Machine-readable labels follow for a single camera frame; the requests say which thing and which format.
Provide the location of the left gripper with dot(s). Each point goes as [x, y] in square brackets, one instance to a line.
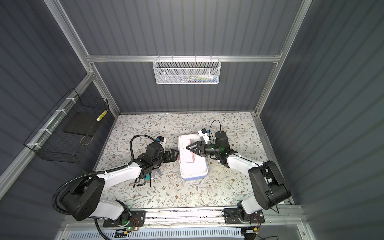
[174, 156]

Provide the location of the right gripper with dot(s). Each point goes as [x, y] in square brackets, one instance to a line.
[199, 146]

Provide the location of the white blue plastic toolbox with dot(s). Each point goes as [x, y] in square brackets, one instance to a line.
[192, 166]

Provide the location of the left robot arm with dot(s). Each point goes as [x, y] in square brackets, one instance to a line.
[81, 197]

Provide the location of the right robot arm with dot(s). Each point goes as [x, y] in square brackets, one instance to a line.
[268, 184]

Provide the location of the black hex key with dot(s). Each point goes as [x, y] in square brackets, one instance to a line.
[139, 182]

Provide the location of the yellow marker in basket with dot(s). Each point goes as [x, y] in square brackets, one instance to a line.
[101, 116]

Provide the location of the black pad in basket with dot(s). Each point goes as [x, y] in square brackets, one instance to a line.
[83, 124]

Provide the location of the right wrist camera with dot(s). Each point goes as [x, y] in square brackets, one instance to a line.
[204, 134]

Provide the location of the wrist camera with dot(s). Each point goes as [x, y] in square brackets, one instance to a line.
[162, 141]
[204, 134]

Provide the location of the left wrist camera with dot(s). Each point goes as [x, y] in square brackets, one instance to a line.
[162, 141]

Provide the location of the teal handled tool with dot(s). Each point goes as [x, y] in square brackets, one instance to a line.
[148, 178]

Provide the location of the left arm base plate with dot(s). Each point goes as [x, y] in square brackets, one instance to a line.
[132, 219]

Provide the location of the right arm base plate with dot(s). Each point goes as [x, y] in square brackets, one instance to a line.
[234, 216]

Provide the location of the white wire mesh basket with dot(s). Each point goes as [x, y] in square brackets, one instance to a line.
[187, 73]

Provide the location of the white perforated cable duct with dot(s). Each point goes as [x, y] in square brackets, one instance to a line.
[176, 234]

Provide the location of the black wire basket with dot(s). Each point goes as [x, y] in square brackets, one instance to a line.
[69, 135]

